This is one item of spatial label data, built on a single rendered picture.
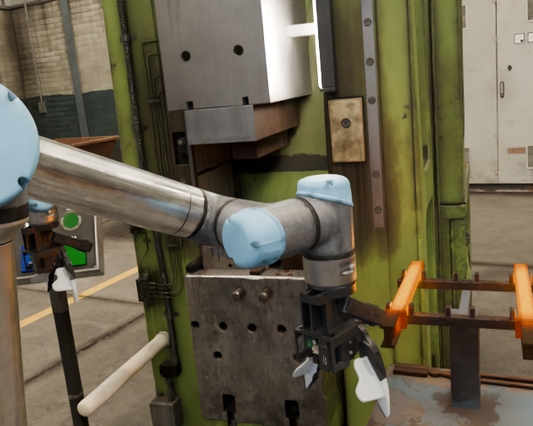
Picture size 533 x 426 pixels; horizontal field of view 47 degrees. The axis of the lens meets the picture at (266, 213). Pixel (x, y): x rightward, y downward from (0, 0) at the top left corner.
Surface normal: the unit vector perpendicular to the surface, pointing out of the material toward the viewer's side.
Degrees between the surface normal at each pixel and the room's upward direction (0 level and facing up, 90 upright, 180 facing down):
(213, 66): 90
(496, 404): 0
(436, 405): 0
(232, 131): 90
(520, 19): 90
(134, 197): 94
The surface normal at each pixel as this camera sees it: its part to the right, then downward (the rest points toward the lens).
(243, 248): -0.79, 0.21
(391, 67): -0.33, 0.24
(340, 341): 0.72, 0.08
